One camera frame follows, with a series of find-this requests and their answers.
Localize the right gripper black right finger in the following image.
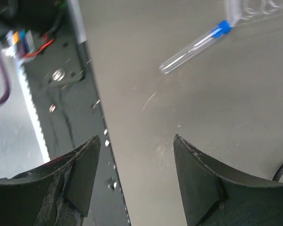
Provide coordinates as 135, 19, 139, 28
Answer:
173, 135, 283, 226

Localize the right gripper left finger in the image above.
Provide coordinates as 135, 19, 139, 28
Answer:
0, 136, 101, 226

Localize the blue capped test tube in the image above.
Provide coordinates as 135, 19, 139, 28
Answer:
159, 20, 232, 74

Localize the clear tube rack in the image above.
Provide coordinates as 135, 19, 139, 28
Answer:
224, 0, 283, 26

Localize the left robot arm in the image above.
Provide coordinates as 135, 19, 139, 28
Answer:
0, 0, 67, 35

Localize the black wire stand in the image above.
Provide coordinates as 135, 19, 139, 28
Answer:
272, 164, 283, 181

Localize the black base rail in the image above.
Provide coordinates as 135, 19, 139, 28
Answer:
24, 24, 131, 226

